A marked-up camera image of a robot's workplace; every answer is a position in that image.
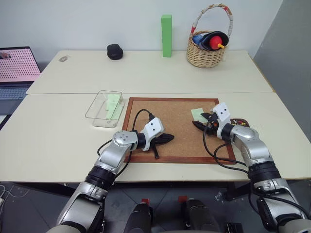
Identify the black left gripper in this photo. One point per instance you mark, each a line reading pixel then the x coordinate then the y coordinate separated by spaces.
pixel 159 140

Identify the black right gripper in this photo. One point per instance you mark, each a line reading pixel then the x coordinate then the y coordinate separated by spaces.
pixel 212 123

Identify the light green sticky note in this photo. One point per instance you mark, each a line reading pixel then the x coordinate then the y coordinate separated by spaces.
pixel 113 108
pixel 195 113

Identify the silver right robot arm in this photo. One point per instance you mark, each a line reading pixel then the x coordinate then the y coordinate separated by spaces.
pixel 257 150

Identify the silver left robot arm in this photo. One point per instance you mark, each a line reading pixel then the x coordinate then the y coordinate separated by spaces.
pixel 114 155

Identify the dark brown tray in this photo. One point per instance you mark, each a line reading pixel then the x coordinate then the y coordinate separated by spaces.
pixel 245 122

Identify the clear plastic box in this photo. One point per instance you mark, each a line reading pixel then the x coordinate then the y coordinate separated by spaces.
pixel 99 114

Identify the wood-framed cork board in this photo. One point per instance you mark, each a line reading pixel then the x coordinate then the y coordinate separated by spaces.
pixel 179 114

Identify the red tape piece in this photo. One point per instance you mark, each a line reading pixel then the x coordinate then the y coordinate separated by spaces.
pixel 182 199
pixel 145 200

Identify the dark rounded shape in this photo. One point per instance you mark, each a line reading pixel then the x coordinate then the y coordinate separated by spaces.
pixel 201 216
pixel 139 218

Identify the black table leg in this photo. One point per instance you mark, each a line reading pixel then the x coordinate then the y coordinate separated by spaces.
pixel 234 191

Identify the red bottle with yellow tip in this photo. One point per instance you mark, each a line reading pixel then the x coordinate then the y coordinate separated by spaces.
pixel 215 42

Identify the blue packet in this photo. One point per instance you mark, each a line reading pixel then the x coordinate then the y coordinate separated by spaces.
pixel 197 38

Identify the black bowl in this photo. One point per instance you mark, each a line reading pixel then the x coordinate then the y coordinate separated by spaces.
pixel 219 34

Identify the tall green block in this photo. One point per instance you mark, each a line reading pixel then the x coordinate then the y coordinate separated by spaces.
pixel 166 36

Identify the black round case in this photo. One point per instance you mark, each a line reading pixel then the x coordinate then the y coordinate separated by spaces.
pixel 114 52

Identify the laptop with pink screen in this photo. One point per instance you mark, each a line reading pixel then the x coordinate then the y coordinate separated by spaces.
pixel 17 65

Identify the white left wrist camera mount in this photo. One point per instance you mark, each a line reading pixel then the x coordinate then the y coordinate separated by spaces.
pixel 153 127

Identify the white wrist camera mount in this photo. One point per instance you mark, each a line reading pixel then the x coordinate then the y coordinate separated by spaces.
pixel 222 112
pixel 153 127

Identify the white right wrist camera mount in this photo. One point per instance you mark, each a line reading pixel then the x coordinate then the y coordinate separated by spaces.
pixel 222 112

